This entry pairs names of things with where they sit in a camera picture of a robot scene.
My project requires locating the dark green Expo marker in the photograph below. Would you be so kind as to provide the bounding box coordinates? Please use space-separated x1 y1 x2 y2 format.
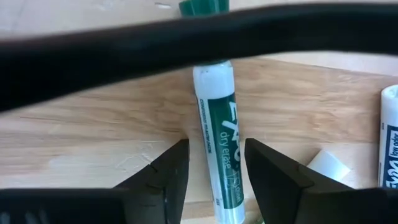
178 0 247 224

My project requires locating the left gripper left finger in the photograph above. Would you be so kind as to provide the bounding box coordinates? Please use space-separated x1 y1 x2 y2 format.
114 138 190 224

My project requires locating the light green Expo marker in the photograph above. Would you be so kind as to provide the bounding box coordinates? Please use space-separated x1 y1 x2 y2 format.
306 148 352 184

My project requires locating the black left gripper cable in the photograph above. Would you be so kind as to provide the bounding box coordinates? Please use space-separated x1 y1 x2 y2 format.
0 2 398 113

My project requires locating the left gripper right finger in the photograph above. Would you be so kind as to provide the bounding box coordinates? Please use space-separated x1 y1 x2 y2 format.
244 138 353 224

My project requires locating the blue Expo marker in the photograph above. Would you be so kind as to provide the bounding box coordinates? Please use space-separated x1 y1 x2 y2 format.
377 83 398 190

